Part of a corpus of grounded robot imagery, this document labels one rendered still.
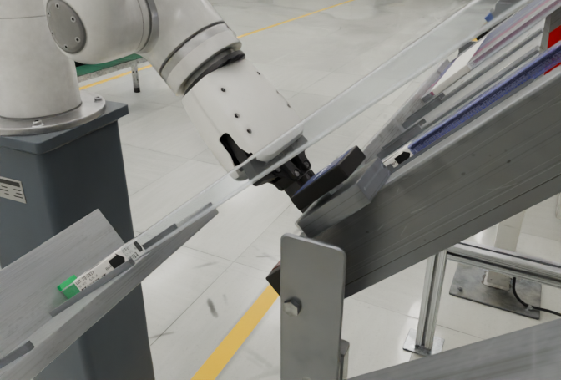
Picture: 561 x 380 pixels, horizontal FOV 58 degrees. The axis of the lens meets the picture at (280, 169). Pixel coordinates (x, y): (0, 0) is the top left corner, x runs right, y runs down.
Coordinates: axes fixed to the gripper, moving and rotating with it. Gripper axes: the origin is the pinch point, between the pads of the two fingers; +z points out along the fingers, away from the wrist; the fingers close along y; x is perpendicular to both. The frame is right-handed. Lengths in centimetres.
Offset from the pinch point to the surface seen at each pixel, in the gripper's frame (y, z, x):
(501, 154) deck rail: 10.0, 3.6, 20.2
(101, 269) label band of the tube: 23.3, -6.3, 0.4
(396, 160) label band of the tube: 0.7, 1.8, 10.0
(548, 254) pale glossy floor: -121, 74, -26
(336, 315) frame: 14.4, 6.5, 5.4
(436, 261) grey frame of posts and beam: -61, 37, -27
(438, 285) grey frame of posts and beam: -60, 41, -30
